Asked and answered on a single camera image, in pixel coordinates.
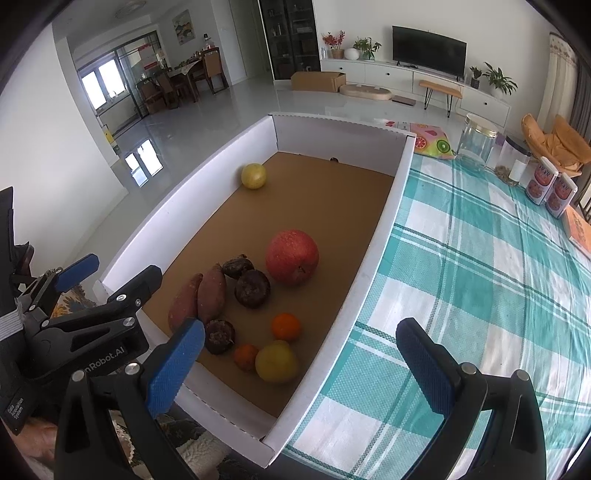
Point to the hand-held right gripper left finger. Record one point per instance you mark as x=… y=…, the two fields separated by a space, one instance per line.
x=178 y=364

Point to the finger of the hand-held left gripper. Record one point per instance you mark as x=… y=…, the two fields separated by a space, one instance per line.
x=134 y=287
x=78 y=271

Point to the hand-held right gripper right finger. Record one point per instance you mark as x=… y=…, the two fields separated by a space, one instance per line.
x=425 y=369

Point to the dark brown round fruit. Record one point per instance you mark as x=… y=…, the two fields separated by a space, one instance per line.
x=219 y=336
x=238 y=266
x=252 y=288

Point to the reddish sweet potato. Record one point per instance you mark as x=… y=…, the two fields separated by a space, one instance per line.
x=184 y=304
x=212 y=293

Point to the orange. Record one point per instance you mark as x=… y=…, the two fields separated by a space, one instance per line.
x=286 y=326
x=246 y=357

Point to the large yellow pear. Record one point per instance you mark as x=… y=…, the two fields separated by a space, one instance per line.
x=277 y=362

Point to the red apple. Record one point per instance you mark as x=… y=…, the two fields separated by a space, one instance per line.
x=292 y=257

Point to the small yellow-green fruit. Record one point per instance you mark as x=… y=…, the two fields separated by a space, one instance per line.
x=253 y=176

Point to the white cardboard box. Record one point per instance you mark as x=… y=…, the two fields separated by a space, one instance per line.
x=300 y=207

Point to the patterned fleece cloth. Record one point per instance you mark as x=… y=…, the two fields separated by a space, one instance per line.
x=198 y=450

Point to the teal checked tablecloth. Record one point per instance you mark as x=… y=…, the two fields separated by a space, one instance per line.
x=438 y=277

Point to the wooden dining chair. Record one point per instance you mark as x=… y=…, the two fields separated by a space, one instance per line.
x=214 y=69
x=152 y=94

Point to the glass sliding door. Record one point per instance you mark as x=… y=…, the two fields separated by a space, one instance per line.
x=120 y=78

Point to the orange book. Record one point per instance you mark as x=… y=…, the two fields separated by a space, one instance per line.
x=579 y=230

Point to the red and white tin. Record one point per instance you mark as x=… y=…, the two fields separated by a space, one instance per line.
x=540 y=182
x=561 y=196

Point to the wooden dining table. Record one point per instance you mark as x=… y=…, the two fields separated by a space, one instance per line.
x=184 y=71

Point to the clear jar with black lid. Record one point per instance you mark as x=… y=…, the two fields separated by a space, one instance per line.
x=512 y=161

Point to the fruit print cushion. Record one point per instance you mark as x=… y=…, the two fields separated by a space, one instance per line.
x=431 y=141

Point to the glass jar with gold lid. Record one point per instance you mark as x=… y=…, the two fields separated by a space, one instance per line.
x=476 y=143

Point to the orange cushioned chair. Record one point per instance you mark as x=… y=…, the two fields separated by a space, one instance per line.
x=558 y=143

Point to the brown cardboard box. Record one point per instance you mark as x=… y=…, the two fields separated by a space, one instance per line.
x=316 y=81

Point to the wooden bench with metal legs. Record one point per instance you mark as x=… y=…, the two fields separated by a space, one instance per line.
x=441 y=87

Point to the round beige floor platform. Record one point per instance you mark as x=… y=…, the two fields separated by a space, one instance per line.
x=367 y=92

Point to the dark glass display cabinet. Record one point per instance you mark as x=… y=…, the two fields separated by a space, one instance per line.
x=288 y=39

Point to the small green potted plant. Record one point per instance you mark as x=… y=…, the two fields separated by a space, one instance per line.
x=475 y=76

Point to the large green potted plant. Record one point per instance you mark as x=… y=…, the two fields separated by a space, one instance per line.
x=501 y=81

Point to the white television cabinet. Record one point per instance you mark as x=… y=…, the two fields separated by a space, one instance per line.
x=378 y=71

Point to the grey curtain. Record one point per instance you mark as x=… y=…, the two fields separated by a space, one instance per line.
x=582 y=99

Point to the red flowers in vase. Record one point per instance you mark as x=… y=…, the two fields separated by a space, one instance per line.
x=334 y=44

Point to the black television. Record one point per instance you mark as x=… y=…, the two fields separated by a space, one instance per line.
x=429 y=50

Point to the white round vase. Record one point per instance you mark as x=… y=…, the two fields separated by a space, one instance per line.
x=352 y=54

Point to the leafy plant in pot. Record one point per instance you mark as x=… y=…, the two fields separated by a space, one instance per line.
x=367 y=48

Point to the framed wall painting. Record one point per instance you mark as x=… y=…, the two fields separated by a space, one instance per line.
x=182 y=26

